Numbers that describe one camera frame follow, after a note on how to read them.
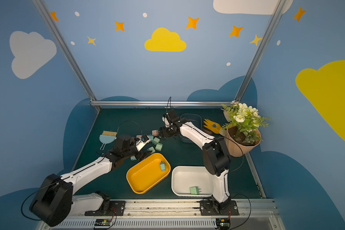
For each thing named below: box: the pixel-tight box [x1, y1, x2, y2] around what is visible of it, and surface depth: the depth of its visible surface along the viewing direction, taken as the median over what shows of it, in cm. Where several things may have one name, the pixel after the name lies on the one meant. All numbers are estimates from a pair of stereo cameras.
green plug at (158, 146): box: [155, 141, 163, 151], surface depth 98 cm
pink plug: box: [151, 129, 159, 137], surface depth 106 cm
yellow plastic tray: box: [126, 152, 172, 195], surface depth 88 cm
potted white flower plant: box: [218, 100, 272, 158], surface depth 80 cm
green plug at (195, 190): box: [189, 186, 202, 196], surface depth 80 cm
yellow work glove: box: [203, 118, 222, 134], surface depth 110 cm
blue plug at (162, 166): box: [160, 160, 166, 173], surface depth 88 cm
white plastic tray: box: [171, 165, 215, 197], surface depth 86 cm
